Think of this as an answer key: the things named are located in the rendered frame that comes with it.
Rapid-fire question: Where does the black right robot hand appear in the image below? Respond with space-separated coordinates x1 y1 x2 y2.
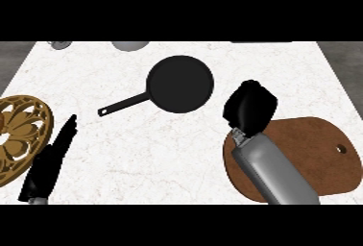
222 79 279 138

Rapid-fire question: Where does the black frying pan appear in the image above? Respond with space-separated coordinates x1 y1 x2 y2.
96 55 216 117

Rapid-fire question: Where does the brown wooden cutting board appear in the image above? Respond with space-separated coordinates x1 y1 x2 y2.
222 116 363 204

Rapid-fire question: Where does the grey round bowl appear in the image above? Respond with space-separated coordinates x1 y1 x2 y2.
111 41 151 53

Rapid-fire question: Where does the small grey cup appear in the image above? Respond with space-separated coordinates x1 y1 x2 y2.
47 41 74 51

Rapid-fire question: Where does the gold ornate round trivet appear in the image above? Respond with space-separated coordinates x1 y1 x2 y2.
0 94 55 188

